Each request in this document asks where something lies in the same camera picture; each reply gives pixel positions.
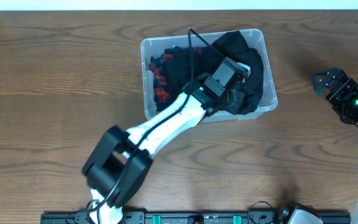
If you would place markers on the red navy plaid shirt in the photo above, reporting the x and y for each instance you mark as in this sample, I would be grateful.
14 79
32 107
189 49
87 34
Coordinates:
171 71

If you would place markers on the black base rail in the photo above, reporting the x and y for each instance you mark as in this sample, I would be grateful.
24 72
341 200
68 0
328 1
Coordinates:
292 212

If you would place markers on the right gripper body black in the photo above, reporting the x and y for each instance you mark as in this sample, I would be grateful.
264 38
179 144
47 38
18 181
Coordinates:
350 104

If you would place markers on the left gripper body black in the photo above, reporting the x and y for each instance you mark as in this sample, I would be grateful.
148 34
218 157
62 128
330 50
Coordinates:
233 102

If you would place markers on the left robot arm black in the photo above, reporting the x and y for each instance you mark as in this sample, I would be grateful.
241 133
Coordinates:
118 165

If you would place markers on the black garment pile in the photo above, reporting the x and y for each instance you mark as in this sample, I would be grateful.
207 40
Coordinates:
206 60

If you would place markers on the clear plastic storage bin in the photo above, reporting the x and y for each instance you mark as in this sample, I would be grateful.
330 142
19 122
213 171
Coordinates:
154 47

